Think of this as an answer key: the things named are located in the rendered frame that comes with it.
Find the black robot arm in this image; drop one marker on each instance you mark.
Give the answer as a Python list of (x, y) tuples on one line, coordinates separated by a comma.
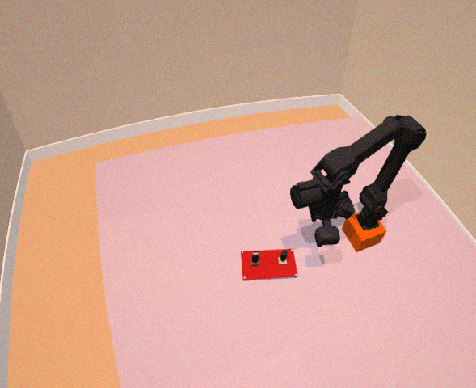
[(342, 163)]

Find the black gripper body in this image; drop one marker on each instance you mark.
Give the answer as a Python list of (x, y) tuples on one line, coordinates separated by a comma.
[(326, 234)]

